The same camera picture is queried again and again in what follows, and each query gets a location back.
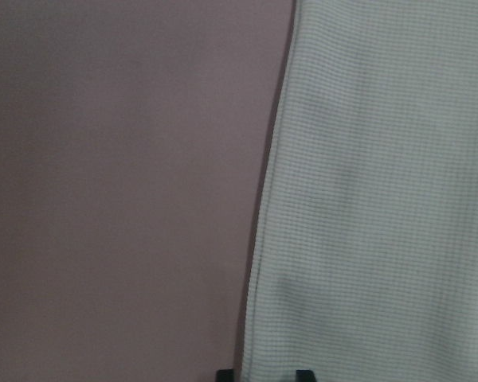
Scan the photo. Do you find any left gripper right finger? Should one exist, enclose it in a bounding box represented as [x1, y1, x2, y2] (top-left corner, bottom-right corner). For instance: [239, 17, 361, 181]
[295, 369, 315, 382]

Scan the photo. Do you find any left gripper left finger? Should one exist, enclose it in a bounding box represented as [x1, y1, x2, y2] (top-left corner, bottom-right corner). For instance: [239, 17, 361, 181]
[215, 368, 235, 382]

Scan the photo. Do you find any olive green long-sleeve shirt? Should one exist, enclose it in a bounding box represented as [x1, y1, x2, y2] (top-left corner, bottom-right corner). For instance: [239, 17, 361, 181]
[241, 1, 478, 381]

